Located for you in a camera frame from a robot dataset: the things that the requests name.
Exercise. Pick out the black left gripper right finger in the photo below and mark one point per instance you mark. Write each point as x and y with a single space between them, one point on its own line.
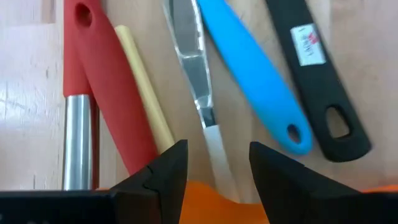
295 199

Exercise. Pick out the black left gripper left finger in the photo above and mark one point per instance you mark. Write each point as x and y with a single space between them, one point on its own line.
140 205

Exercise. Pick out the black slotted nylon spoon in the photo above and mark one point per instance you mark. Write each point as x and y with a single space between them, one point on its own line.
314 87

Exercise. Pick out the blue silicone spoon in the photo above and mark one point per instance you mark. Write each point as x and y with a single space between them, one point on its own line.
255 77

